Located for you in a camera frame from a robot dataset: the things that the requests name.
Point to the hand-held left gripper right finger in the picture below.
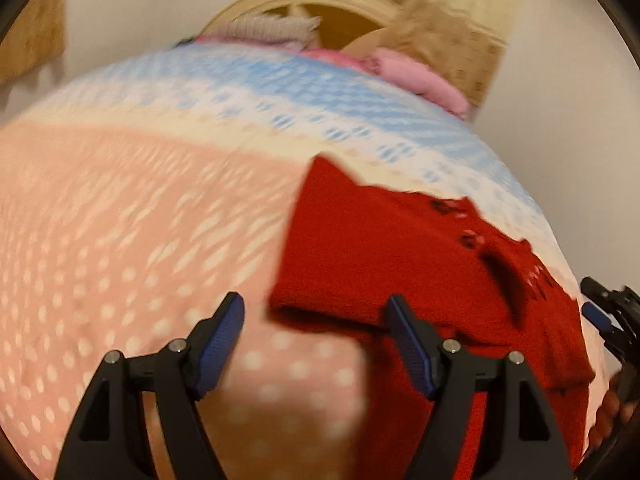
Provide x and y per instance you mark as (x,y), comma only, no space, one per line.
(407,335)

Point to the wooden headboard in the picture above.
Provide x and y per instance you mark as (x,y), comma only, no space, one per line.
(330,15)

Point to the striped grey pillow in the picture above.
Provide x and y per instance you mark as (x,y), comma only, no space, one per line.
(260,30)

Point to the red knit sweater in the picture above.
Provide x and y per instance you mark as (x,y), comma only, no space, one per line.
(400,240)

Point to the dark pink cloth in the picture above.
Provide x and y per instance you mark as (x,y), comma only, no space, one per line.
(335,56)

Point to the person's right hand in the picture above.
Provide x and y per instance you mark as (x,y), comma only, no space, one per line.
(611,410)

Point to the pink pillow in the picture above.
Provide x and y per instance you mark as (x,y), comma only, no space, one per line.
(420,77)

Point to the dotted pink blue bed sheet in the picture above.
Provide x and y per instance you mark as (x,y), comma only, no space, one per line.
(150,185)

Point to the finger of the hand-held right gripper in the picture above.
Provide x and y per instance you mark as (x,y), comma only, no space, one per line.
(597,290)
(595,317)

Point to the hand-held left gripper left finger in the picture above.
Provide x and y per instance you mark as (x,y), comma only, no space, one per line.
(226,330)

